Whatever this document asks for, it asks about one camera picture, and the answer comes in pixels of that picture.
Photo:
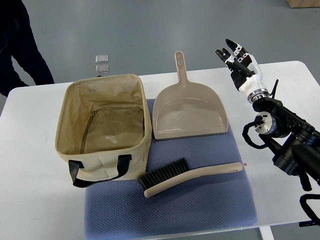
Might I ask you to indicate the wooden box corner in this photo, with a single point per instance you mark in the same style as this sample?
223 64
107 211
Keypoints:
295 4

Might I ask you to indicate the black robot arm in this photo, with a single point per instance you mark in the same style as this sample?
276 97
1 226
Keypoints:
294 142

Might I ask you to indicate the pink dustpan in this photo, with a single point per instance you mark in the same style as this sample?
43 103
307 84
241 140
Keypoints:
187 109

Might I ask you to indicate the lower floor socket plate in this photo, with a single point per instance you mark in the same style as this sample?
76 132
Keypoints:
102 68

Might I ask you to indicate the yellow fabric bag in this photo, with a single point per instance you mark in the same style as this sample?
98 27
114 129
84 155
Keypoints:
104 131

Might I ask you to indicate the blue textured mat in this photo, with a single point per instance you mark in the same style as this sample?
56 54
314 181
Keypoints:
118 210

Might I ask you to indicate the pink hand broom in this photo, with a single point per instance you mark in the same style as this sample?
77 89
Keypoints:
177 172

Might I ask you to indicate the person in dark clothes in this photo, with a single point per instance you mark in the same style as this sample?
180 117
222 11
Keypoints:
17 42

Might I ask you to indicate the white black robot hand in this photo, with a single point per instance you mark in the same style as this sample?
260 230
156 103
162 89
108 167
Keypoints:
245 72

